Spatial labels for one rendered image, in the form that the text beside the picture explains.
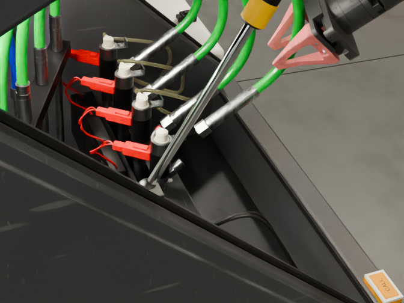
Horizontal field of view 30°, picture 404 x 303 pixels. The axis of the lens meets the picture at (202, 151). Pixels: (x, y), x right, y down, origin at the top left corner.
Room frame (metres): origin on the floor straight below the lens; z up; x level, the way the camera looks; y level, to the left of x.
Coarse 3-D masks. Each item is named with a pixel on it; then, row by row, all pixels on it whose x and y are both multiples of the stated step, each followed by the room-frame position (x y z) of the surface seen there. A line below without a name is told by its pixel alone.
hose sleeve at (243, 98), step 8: (248, 88) 0.82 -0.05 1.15; (240, 96) 0.81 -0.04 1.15; (248, 96) 0.81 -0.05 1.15; (256, 96) 0.82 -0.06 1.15; (232, 104) 0.81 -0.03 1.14; (240, 104) 0.81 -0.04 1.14; (216, 112) 0.80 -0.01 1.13; (224, 112) 0.80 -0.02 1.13; (232, 112) 0.80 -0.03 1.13; (208, 120) 0.80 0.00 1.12; (216, 120) 0.79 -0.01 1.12; (224, 120) 0.80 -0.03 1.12
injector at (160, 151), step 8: (152, 136) 0.78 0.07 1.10; (168, 136) 0.78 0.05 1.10; (152, 144) 0.77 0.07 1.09; (160, 144) 0.76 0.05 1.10; (168, 144) 0.76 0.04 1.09; (152, 152) 0.76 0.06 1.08; (160, 152) 0.76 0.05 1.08; (152, 160) 0.76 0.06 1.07; (176, 160) 0.79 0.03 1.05; (152, 168) 0.76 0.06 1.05; (168, 168) 0.77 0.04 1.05; (176, 168) 0.78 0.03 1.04; (168, 176) 0.77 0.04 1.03; (160, 184) 0.76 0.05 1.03
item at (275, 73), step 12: (300, 0) 0.84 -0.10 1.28; (300, 12) 0.84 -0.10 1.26; (300, 24) 0.84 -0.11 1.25; (0, 48) 0.68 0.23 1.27; (0, 60) 0.68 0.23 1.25; (0, 72) 0.68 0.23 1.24; (276, 72) 0.83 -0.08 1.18; (0, 84) 0.68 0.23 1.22; (264, 84) 0.82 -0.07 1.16; (0, 96) 0.68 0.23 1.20
